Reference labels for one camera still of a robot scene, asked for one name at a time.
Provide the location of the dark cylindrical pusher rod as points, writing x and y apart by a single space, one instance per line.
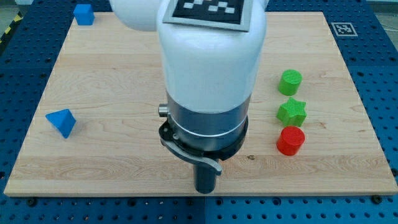
204 179

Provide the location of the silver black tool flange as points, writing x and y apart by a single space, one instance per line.
202 138

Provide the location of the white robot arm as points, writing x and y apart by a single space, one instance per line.
210 57

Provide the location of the fiducial marker on arm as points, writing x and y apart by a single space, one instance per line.
218 14

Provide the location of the red cylinder block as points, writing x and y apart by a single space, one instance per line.
290 140

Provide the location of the green star block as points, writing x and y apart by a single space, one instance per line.
292 112

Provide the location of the green cylinder block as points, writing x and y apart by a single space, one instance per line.
290 82

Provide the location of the wooden board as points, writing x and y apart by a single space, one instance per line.
110 78

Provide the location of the blue triangular block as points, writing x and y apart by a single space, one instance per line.
63 121

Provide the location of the fiducial marker on table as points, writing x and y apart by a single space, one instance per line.
344 29

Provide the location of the blue cube block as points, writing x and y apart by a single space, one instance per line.
84 14

